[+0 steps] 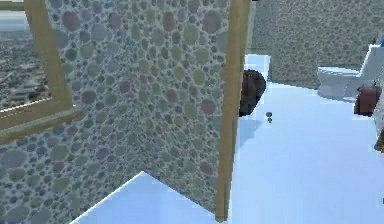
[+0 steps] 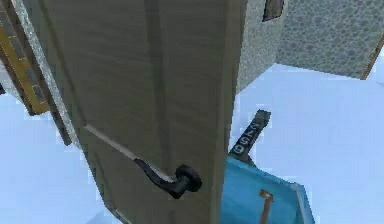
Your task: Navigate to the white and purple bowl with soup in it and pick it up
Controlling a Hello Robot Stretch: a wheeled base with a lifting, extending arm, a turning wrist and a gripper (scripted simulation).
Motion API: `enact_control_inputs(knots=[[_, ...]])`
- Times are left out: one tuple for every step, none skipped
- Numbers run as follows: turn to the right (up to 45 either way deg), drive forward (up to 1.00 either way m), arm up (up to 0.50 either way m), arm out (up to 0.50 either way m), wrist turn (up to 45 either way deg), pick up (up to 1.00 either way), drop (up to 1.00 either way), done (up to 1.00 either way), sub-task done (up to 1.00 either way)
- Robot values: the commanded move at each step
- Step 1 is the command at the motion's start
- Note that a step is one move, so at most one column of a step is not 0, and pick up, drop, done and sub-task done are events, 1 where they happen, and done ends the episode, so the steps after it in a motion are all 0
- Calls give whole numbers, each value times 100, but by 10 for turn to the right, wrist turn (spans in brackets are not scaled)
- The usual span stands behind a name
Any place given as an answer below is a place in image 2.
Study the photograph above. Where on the grey-green room door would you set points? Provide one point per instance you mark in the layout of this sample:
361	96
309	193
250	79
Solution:
140	83

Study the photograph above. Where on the black printed strip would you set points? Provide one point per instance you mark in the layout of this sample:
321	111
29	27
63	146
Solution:
250	133

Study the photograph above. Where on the blue box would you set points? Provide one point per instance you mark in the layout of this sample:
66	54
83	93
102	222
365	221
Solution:
253	196

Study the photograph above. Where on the yellow and brown door frame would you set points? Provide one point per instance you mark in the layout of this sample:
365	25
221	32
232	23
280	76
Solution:
20	63

